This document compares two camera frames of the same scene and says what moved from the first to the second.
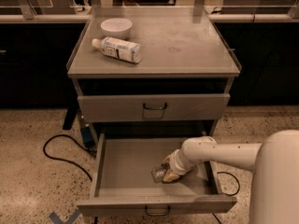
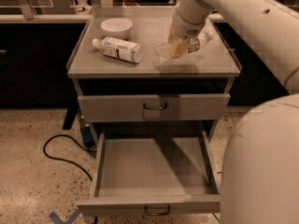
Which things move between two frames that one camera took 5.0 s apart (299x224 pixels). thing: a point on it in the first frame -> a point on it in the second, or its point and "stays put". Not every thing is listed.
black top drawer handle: [158, 108] stays put
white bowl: [116, 27] stays put
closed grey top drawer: [130, 107] stays put
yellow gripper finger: [167, 159] -> [171, 35]
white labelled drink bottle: [120, 49] stays put
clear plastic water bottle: [158, 174] -> [164, 52]
